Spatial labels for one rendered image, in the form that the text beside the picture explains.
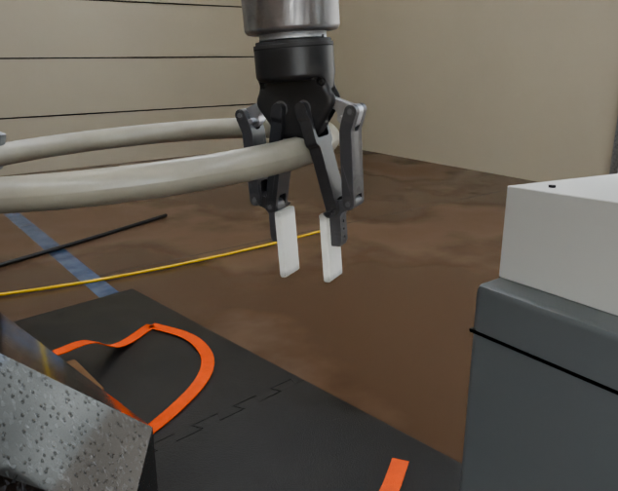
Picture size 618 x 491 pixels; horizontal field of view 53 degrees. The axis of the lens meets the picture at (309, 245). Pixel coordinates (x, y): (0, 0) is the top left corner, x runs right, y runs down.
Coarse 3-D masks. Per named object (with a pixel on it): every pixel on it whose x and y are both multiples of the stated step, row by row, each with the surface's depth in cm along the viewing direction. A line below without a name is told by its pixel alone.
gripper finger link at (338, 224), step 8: (360, 200) 60; (344, 208) 60; (336, 216) 60; (344, 216) 61; (336, 224) 61; (344, 224) 61; (336, 232) 61; (344, 232) 62; (336, 240) 61; (344, 240) 62
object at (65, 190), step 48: (48, 144) 87; (96, 144) 91; (144, 144) 94; (288, 144) 57; (336, 144) 67; (0, 192) 49; (48, 192) 49; (96, 192) 49; (144, 192) 50; (192, 192) 52
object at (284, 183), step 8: (280, 104) 59; (272, 112) 59; (280, 112) 59; (272, 120) 60; (280, 120) 59; (272, 128) 60; (280, 128) 60; (272, 136) 60; (280, 136) 60; (272, 176) 62; (280, 176) 62; (288, 176) 64; (272, 184) 62; (280, 184) 63; (288, 184) 64; (272, 192) 63; (280, 192) 63; (288, 192) 64; (272, 200) 63; (272, 208) 63
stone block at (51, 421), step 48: (0, 336) 76; (0, 384) 62; (48, 384) 67; (0, 432) 59; (48, 432) 64; (96, 432) 70; (144, 432) 77; (0, 480) 57; (48, 480) 62; (96, 480) 67; (144, 480) 74
